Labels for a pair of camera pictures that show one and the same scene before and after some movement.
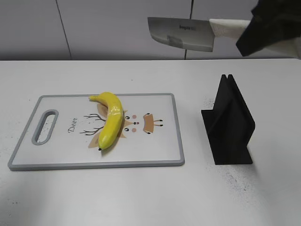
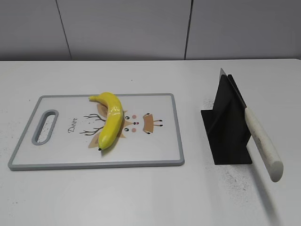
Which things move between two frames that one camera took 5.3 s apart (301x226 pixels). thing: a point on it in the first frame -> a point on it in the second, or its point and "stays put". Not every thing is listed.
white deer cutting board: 64,131 stays put
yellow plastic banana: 114,119 stays put
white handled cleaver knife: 262,32 -> 263,143
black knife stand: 228,127 stays put
